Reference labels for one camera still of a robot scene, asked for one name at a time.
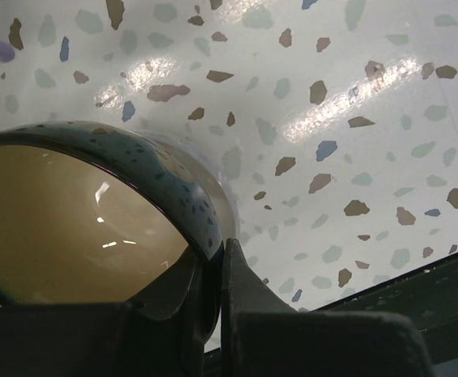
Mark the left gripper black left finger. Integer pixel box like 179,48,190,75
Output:
0,250,202,376

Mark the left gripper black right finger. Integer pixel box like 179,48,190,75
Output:
221,239,429,376

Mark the blue floral bowl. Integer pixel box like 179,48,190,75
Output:
0,122,224,337

